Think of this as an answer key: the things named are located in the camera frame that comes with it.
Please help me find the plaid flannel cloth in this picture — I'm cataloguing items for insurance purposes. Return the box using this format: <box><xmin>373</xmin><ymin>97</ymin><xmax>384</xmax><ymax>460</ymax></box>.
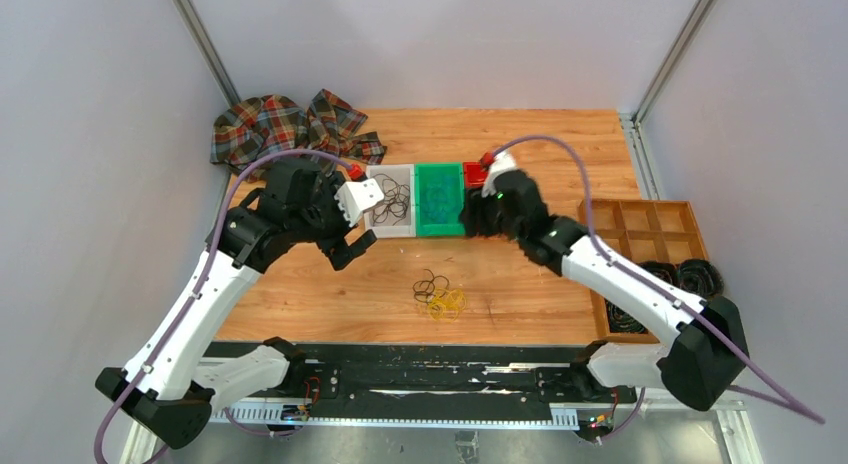
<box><xmin>209</xmin><ymin>89</ymin><xmax>388</xmax><ymax>175</ymax></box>

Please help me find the brown cable in bin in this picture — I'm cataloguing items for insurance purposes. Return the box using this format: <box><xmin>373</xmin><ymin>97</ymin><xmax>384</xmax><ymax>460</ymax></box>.
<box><xmin>368</xmin><ymin>172</ymin><xmax>413</xmax><ymax>228</ymax></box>

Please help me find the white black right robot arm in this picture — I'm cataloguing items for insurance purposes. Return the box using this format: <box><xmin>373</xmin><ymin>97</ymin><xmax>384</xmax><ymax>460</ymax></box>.
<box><xmin>459</xmin><ymin>170</ymin><xmax>749</xmax><ymax>411</ymax></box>

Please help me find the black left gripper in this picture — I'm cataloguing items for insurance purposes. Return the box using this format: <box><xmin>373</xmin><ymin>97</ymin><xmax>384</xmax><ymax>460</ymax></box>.
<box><xmin>289</xmin><ymin>172</ymin><xmax>377</xmax><ymax>268</ymax></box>

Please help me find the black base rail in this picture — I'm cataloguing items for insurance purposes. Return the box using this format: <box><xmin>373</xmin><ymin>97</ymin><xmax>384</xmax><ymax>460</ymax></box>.
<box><xmin>142</xmin><ymin>341</ymin><xmax>750</xmax><ymax>442</ymax></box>

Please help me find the red plastic bin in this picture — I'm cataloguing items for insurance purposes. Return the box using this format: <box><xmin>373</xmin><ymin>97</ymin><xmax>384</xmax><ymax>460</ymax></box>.
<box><xmin>462</xmin><ymin>160</ymin><xmax>519</xmax><ymax>238</ymax></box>

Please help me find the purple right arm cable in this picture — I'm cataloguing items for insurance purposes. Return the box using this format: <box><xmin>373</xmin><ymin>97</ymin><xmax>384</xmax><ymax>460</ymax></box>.
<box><xmin>480</xmin><ymin>134</ymin><xmax>826</xmax><ymax>426</ymax></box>

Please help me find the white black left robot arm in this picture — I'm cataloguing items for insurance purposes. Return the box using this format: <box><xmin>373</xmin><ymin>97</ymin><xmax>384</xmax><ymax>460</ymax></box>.
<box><xmin>95</xmin><ymin>150</ymin><xmax>384</xmax><ymax>449</ymax></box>

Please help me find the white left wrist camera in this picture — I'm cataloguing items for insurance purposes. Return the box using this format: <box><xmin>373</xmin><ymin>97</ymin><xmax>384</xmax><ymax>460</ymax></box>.
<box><xmin>334</xmin><ymin>178</ymin><xmax>385</xmax><ymax>228</ymax></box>

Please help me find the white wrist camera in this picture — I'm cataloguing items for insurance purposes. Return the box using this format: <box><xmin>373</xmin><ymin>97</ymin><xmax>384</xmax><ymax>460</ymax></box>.
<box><xmin>480</xmin><ymin>151</ymin><xmax>517</xmax><ymax>198</ymax></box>
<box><xmin>334</xmin><ymin>178</ymin><xmax>385</xmax><ymax>228</ymax></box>

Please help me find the green plastic bin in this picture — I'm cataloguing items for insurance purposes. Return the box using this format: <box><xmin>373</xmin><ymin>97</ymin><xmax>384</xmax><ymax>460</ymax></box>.
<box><xmin>415</xmin><ymin>162</ymin><xmax>465</xmax><ymax>237</ymax></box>

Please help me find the white plastic bin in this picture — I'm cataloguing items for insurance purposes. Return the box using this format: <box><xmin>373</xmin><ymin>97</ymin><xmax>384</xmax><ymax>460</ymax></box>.
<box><xmin>365</xmin><ymin>164</ymin><xmax>416</xmax><ymax>239</ymax></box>

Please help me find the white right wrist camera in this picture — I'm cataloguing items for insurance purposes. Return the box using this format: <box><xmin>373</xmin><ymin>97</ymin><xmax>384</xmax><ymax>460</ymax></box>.
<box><xmin>480</xmin><ymin>151</ymin><xmax>517</xmax><ymax>198</ymax></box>

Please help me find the wooden compartment tray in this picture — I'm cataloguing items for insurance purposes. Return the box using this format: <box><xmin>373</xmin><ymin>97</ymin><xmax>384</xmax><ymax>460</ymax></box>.
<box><xmin>577</xmin><ymin>197</ymin><xmax>723</xmax><ymax>346</ymax></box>

